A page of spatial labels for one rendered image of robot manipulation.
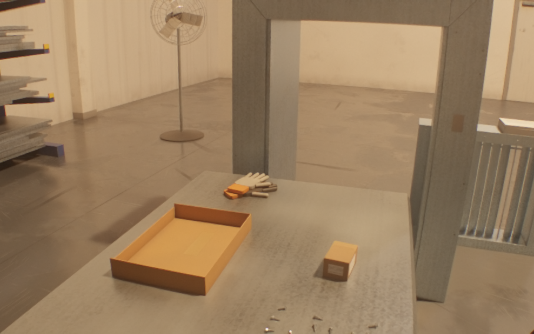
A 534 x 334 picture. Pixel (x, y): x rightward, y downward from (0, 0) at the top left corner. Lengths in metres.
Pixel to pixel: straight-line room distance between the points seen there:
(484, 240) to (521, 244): 0.25
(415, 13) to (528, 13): 8.10
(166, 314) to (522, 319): 1.85
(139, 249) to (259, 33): 1.20
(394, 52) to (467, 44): 7.84
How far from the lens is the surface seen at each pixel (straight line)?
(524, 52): 10.05
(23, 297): 2.56
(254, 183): 1.86
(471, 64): 2.03
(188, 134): 5.26
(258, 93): 2.18
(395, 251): 1.47
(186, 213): 1.62
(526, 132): 2.85
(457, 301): 2.48
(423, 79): 9.87
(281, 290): 1.23
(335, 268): 1.27
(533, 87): 10.16
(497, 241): 3.08
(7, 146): 4.59
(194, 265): 1.33
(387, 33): 9.83
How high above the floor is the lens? 1.35
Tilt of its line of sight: 19 degrees down
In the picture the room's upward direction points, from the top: 1 degrees clockwise
